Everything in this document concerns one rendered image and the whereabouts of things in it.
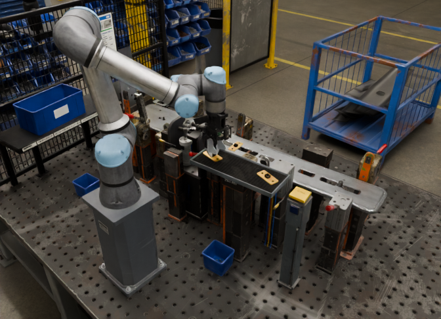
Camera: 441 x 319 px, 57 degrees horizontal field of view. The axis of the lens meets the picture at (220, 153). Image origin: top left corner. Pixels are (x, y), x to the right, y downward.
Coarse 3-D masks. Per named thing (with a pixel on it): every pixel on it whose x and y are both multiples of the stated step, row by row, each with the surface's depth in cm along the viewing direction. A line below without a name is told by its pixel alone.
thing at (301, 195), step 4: (296, 188) 146; (300, 188) 146; (292, 192) 144; (296, 192) 144; (300, 192) 144; (304, 192) 144; (308, 192) 144; (292, 196) 143; (296, 196) 142; (300, 196) 142; (304, 196) 142; (308, 196) 143; (300, 200) 141; (304, 200) 141
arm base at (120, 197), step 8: (104, 184) 143; (112, 184) 142; (120, 184) 143; (128, 184) 145; (136, 184) 151; (104, 192) 145; (112, 192) 143; (120, 192) 144; (128, 192) 145; (136, 192) 148; (104, 200) 146; (112, 200) 145; (120, 200) 145; (128, 200) 146; (136, 200) 149; (112, 208) 146; (120, 208) 146
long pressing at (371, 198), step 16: (160, 112) 229; (176, 112) 229; (160, 128) 214; (192, 128) 214; (224, 144) 200; (256, 144) 200; (288, 160) 189; (304, 160) 190; (304, 176) 179; (320, 176) 179; (336, 176) 179; (320, 192) 169; (336, 192) 170; (368, 192) 170; (384, 192) 170; (368, 208) 161
